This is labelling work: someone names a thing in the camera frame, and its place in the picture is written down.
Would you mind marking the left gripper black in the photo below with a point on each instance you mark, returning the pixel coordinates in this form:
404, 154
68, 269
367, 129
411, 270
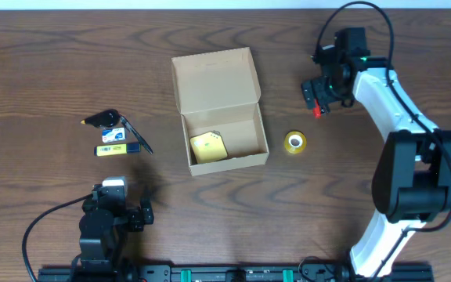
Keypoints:
142, 215

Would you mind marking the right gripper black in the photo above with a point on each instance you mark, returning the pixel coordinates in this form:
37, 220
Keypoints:
312, 95

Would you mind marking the red stapler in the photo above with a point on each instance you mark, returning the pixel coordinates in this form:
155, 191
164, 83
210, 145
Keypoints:
317, 110

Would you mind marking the yellow tape roll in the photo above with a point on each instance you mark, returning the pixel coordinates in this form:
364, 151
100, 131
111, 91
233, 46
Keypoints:
295, 142

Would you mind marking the yellow highlighter dark cap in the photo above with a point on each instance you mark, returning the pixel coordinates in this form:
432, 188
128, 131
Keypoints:
116, 149

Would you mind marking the yellow sticky note pad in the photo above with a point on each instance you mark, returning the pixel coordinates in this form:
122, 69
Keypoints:
208, 147

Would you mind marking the cardboard box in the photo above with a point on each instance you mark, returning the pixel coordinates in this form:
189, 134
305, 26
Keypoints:
219, 93

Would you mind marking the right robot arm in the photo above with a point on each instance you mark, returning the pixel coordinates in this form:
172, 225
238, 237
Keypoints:
412, 181

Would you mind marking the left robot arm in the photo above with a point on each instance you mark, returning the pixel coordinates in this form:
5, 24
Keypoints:
105, 226

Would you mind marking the white blue eraser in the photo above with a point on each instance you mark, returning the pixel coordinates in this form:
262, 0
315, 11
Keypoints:
113, 135

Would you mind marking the black ballpoint pen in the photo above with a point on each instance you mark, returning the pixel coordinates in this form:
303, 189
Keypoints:
139, 138

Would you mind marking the black mounting rail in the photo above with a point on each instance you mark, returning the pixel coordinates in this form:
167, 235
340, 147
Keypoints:
165, 273

